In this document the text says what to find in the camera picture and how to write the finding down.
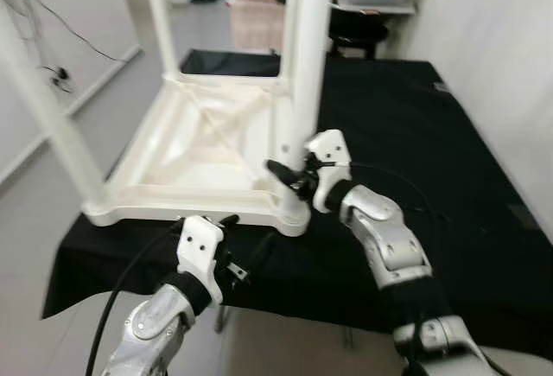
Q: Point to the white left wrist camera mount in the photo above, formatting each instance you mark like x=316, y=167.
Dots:
x=199, y=246

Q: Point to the black tablecloth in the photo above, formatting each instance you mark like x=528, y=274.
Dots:
x=432, y=151

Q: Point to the white plastic children table top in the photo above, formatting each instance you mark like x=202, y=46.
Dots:
x=173, y=177

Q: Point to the small grey tape piece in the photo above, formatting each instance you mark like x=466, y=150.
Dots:
x=441, y=87

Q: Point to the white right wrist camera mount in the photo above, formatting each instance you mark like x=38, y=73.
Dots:
x=328, y=151

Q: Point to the grey metal table leg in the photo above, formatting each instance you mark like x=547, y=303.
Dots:
x=222, y=320
x=348, y=339

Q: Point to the beige cloth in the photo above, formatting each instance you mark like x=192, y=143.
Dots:
x=255, y=22

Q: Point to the black round stool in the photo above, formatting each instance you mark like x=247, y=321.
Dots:
x=356, y=46

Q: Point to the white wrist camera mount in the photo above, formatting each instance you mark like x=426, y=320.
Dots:
x=199, y=246
x=328, y=151

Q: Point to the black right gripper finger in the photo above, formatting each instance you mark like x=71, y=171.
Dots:
x=283, y=177

